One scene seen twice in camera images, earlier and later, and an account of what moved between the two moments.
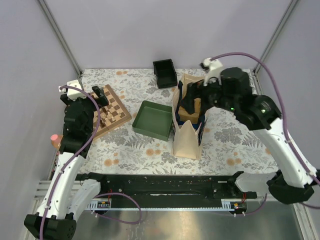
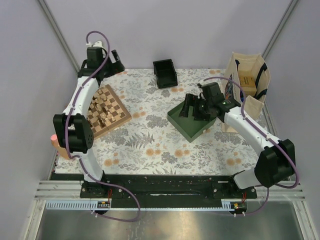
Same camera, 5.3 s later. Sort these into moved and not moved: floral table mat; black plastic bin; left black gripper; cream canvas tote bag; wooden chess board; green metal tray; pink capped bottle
Moved: left black gripper; cream canvas tote bag; green metal tray
Not moved: pink capped bottle; black plastic bin; wooden chess board; floral table mat
